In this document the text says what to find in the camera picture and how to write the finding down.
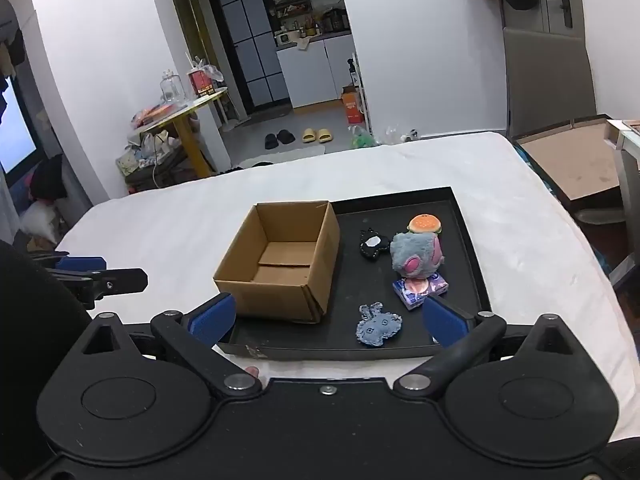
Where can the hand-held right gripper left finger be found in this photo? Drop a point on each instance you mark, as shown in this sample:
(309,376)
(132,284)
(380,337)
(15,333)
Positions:
(212,317)

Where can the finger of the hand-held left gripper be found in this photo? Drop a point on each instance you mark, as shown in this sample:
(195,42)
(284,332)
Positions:
(82,263)
(120,281)

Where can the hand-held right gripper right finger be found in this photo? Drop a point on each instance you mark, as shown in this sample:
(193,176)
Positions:
(442,325)

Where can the blue tissue pack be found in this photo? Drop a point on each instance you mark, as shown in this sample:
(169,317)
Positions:
(415,301)

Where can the blue denim rabbit toy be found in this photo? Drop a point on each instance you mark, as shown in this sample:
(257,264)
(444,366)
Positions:
(377,327)

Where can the brown cardboard box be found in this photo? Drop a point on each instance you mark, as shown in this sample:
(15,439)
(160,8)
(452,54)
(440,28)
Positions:
(570,160)
(280,300)

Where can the grey fuzzy plush toy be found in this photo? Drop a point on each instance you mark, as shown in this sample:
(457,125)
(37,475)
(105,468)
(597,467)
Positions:
(407,250)

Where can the black tray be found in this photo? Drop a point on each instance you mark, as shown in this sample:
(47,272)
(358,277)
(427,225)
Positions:
(360,280)

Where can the person's right hand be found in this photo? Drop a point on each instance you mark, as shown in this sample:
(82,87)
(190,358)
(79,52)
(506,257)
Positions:
(252,372)

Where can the burger plush toy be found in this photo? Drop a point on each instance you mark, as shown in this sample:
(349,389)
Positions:
(424,223)

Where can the black plush toy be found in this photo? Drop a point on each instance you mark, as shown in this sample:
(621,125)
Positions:
(367,252)

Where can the pile of bags and clutter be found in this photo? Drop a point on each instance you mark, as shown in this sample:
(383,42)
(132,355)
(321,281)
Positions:
(150,160)

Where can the bright screen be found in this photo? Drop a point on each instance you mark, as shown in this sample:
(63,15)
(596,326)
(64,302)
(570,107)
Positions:
(15,135)

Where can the yellow-legged round table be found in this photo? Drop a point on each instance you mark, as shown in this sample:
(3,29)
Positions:
(192,145)

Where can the orange snack packets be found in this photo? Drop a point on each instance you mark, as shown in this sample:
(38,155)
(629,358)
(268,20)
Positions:
(150,115)

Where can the white floor rug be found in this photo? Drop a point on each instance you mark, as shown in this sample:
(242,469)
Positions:
(295,152)

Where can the black slipper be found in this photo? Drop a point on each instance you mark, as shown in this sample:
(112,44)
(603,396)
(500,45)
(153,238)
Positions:
(286,136)
(271,141)

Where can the clear glass jar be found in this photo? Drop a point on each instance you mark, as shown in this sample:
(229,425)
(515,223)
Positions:
(171,91)

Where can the clear plastic bag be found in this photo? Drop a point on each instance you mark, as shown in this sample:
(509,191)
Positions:
(397,135)

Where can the green bag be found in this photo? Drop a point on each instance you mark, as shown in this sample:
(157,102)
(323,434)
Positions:
(363,139)

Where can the yellow slipper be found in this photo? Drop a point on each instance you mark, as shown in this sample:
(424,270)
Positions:
(308,135)
(325,135)

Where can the flat brown cardboard box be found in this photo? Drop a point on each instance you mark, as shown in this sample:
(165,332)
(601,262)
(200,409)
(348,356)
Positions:
(570,160)

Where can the red box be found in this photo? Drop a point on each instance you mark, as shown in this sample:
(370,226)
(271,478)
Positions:
(201,84)

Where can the orange cardboard box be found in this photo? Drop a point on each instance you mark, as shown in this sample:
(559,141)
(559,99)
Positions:
(351,107)

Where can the white narrow shelf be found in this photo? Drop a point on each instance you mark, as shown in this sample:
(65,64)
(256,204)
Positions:
(362,95)

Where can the black-framed glass door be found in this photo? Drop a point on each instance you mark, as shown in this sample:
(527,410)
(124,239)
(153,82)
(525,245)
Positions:
(250,60)

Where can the white kitchen cabinet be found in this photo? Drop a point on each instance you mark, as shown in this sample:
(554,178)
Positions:
(310,75)

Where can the grey door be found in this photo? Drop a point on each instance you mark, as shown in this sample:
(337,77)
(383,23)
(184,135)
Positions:
(545,70)

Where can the white microwave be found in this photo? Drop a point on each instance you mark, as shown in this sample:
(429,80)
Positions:
(285,38)

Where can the beige cloth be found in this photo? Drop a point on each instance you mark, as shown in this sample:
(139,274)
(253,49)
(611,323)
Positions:
(304,43)

